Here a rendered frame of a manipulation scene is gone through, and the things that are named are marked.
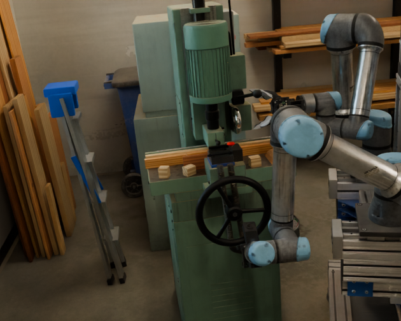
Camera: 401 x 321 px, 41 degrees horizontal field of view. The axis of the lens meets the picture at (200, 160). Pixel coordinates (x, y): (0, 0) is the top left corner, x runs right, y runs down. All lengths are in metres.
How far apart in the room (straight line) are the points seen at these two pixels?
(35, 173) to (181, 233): 1.41
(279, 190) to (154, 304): 1.41
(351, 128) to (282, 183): 0.47
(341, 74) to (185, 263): 1.01
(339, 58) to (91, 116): 2.82
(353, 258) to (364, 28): 0.85
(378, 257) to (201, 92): 0.90
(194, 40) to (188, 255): 0.88
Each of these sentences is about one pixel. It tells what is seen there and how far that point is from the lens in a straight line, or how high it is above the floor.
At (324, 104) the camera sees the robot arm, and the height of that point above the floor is 1.15.
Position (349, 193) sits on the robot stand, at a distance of 2.37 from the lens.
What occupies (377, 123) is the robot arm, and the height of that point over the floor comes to 1.02.
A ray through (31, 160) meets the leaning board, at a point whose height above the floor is 0.66.
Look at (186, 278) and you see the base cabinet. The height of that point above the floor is 0.44.
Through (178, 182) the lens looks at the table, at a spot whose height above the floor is 0.89.
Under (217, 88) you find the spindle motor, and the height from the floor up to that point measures 1.23.
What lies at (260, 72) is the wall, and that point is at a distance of 4.57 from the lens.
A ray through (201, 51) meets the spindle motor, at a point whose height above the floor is 1.37.
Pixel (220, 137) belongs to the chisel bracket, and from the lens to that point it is 2.19.
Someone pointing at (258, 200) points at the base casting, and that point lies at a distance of 2.20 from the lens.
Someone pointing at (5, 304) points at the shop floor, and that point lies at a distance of 3.25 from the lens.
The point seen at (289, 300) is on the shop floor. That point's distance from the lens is 2.91.
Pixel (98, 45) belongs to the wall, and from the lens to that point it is 4.49.
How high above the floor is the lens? 1.70
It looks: 21 degrees down
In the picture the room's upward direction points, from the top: 5 degrees counter-clockwise
